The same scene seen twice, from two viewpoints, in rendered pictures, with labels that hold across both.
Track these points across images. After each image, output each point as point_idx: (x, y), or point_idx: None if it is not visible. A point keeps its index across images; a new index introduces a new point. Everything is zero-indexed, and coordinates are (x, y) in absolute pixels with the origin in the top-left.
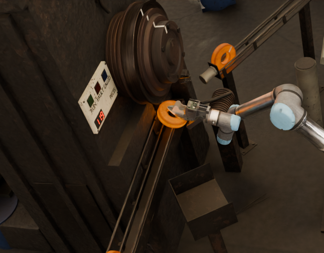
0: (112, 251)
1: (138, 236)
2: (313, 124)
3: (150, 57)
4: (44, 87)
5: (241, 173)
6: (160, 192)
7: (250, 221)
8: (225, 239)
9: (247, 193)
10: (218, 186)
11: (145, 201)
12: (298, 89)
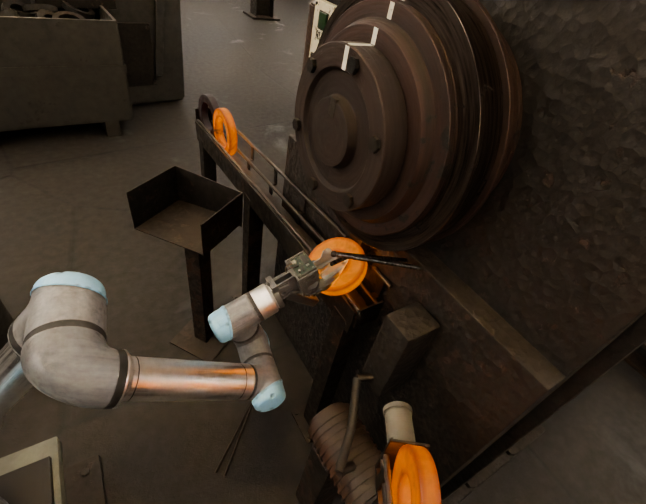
0: (230, 123)
1: (234, 164)
2: (0, 352)
3: None
4: None
5: (291, 492)
6: (262, 216)
7: (220, 414)
8: None
9: (255, 458)
10: (188, 248)
11: (269, 199)
12: (26, 355)
